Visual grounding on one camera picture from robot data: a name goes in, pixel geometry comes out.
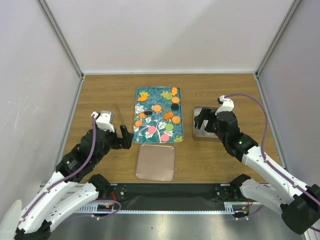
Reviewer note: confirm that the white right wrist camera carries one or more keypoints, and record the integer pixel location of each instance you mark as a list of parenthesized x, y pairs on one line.
[(226, 105)]

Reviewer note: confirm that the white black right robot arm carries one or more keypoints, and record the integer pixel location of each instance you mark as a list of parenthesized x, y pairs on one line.
[(297, 203)]

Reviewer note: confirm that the green round cookie lower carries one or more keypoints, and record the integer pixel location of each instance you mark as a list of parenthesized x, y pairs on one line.
[(169, 127)]

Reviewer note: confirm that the black round cookie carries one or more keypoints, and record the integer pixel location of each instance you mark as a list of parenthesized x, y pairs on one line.
[(175, 106), (148, 112)]

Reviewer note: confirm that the green round cookie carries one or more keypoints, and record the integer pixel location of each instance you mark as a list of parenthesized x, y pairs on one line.
[(168, 96), (169, 127)]

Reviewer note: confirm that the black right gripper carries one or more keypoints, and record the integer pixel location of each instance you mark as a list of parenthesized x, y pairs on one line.
[(205, 114)]

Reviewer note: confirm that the green round cookie upper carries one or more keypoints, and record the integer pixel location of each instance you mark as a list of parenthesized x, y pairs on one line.
[(168, 96)]

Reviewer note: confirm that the pink round cookie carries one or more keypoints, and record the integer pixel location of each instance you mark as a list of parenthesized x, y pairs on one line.
[(152, 129), (165, 137)]

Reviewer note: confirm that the rose gold cookie tin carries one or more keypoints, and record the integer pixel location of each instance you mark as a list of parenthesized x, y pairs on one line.
[(201, 134)]

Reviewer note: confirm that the aluminium cable rail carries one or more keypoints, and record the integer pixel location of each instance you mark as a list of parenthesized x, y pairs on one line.
[(180, 206)]

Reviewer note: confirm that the rose gold tin lid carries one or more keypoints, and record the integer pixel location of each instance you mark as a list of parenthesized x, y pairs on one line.
[(156, 162)]

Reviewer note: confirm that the orange pumpkin cookie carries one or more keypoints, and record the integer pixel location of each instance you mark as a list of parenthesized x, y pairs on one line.
[(142, 115)]

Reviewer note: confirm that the orange translucent cookie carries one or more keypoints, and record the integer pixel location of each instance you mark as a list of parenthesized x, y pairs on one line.
[(168, 116)]

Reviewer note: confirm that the teal floral serving tray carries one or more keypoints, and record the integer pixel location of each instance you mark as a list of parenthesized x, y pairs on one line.
[(145, 99)]

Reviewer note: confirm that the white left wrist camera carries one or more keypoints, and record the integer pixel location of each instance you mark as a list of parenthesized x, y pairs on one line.
[(104, 120)]

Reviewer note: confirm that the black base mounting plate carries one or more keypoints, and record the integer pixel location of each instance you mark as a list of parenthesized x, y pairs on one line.
[(216, 192)]

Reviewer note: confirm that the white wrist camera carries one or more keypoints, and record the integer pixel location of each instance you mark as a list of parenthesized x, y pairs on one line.
[(104, 120), (226, 105)]

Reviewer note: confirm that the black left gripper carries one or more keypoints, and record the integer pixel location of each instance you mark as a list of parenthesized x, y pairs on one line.
[(124, 142)]

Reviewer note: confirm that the orange leaf cookie top right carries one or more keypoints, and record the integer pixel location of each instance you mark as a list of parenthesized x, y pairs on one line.
[(174, 91)]

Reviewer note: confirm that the metal slotted tongs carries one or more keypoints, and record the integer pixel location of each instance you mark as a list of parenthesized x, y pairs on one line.
[(122, 122)]

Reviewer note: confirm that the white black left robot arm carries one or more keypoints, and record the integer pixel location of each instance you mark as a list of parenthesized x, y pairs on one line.
[(49, 208)]

